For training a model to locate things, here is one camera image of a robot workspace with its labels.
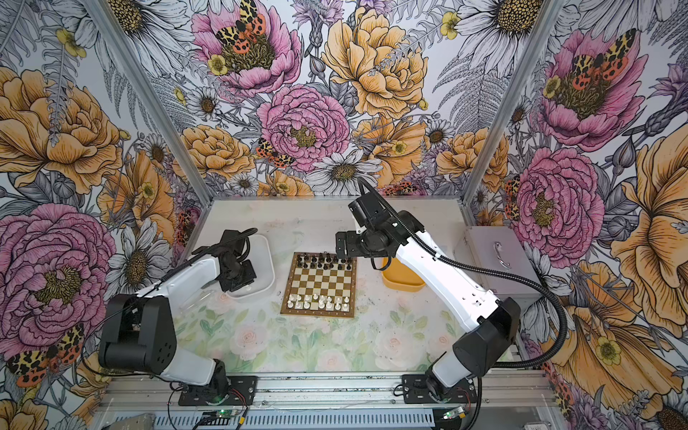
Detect yellow plastic bin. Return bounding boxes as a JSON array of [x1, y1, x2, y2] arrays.
[[382, 258, 426, 293]]

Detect aluminium corner post left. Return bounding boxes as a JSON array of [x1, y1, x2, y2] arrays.
[[84, 1, 213, 207]]

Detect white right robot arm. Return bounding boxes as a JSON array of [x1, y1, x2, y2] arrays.
[[336, 180, 521, 399]]

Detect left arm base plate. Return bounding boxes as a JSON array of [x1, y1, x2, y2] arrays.
[[177, 376, 258, 407]]

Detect aluminium corner post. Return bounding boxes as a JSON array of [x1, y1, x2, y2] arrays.
[[462, 1, 564, 207], [84, 1, 213, 207]]

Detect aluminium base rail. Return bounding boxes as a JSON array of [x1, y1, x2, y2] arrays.
[[97, 369, 555, 412]]

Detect white plastic bin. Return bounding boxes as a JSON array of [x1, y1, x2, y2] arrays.
[[225, 235, 276, 303]]

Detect floral table mat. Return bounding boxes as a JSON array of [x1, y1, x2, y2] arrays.
[[175, 269, 463, 374]]

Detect grey metal box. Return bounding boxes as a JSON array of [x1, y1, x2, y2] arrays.
[[465, 226, 541, 315]]

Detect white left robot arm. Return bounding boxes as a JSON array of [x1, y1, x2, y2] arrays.
[[98, 228, 257, 404]]

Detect aluminium corner post right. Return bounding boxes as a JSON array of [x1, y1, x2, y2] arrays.
[[462, 1, 564, 207]]

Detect wooden chess board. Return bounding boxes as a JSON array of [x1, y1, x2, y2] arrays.
[[281, 252, 357, 318]]

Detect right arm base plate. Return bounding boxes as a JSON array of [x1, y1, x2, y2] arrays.
[[401, 374, 478, 405]]

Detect white cable duct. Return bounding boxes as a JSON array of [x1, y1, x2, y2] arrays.
[[101, 408, 435, 429]]

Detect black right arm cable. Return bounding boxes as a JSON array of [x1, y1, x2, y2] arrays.
[[357, 176, 569, 430]]

